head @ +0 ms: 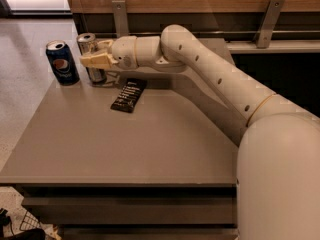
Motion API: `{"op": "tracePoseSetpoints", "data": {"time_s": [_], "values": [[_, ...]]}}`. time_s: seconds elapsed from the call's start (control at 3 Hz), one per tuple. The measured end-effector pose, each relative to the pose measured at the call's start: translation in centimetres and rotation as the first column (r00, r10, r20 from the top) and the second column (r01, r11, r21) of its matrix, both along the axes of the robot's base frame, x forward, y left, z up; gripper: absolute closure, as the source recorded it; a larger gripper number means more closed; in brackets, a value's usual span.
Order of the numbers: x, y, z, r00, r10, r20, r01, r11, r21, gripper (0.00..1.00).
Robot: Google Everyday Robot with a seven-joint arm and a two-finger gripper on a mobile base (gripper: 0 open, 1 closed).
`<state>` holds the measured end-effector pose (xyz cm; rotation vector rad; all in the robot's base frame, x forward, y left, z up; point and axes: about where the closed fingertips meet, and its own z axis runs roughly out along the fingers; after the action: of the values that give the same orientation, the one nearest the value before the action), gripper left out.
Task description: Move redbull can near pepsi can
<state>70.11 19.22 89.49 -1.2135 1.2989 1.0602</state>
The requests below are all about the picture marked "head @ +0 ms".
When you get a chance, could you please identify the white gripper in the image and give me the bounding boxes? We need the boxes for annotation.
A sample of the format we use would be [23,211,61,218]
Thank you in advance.
[79,36,138,70]

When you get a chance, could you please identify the silver redbull can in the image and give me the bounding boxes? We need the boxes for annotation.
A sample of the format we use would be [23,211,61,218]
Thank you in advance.
[77,33,107,85]

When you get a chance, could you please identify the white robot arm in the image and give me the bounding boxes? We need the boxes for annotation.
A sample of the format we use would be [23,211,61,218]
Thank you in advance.
[80,25,320,240]

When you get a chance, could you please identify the blue pepsi can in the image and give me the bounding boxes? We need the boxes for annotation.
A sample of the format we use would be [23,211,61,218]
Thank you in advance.
[46,40,80,86]

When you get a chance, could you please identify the black snack bar wrapper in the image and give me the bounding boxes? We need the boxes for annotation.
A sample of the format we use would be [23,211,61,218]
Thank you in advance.
[111,78,147,113]

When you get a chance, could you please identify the grey drawer cabinet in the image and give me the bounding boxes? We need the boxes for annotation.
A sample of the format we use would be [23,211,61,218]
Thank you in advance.
[1,68,238,230]

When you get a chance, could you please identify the upper grey drawer front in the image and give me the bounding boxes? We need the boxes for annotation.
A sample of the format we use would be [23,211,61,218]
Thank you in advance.
[22,197,237,225]

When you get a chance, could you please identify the grey drawer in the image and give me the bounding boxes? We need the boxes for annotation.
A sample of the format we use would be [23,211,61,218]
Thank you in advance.
[22,197,237,225]
[63,228,238,240]

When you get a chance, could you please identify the lower grey drawer front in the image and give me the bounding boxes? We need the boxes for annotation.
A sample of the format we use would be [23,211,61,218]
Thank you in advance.
[63,228,238,240]

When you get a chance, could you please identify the horizontal metal rail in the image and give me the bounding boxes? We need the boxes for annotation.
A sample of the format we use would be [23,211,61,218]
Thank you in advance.
[79,30,320,40]

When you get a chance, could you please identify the left metal bracket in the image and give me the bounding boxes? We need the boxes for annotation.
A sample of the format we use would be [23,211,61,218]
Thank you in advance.
[112,0,129,37]

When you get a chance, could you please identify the metal bracket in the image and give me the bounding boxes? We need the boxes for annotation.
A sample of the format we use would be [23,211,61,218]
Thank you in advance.
[112,0,129,37]
[255,0,285,49]

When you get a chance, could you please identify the right metal bracket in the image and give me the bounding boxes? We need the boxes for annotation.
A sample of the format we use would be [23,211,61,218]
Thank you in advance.
[255,0,285,49]

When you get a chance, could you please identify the black wire basket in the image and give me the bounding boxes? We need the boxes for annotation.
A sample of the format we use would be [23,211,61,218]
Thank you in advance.
[19,211,42,231]

